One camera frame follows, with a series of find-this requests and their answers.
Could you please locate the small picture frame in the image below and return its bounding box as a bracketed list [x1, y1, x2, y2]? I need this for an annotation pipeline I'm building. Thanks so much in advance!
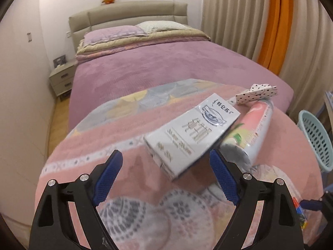
[53, 55, 67, 68]

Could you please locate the beige bedside table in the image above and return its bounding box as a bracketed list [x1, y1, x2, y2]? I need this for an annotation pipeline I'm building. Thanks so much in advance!
[49, 60, 77, 96]

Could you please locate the white dotted pillow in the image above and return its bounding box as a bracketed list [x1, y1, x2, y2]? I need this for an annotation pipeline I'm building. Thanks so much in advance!
[136, 20, 191, 33]

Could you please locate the white polka dot wrapper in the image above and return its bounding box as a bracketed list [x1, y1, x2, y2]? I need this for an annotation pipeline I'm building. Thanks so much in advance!
[228, 84, 278, 106]

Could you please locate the purple bed cover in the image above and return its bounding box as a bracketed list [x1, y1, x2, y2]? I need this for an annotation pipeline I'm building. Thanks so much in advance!
[68, 41, 294, 129]

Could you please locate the beige padded headboard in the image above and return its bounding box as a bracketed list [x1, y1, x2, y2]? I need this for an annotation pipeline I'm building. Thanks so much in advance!
[68, 1, 188, 51]

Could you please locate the beige pleated curtain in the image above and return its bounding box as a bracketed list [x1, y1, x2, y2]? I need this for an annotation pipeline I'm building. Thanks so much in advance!
[201, 0, 332, 119]

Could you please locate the white printed carton box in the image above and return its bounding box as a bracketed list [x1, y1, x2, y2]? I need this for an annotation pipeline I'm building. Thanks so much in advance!
[144, 93, 240, 180]

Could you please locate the purple pillow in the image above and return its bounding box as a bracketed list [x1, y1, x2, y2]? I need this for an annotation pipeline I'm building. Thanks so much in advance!
[83, 25, 148, 46]

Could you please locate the pink patterned quilt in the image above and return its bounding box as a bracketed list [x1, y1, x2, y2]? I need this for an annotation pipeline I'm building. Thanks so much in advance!
[36, 80, 323, 249]

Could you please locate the orange curtain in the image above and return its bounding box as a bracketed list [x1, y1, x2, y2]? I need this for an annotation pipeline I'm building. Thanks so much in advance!
[257, 0, 293, 75]

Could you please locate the light blue plastic basket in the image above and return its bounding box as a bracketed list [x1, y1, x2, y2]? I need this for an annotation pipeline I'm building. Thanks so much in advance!
[297, 110, 332, 173]

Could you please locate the folded beige blanket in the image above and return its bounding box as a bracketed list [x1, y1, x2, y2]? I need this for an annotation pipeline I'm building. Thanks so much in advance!
[76, 29, 211, 63]

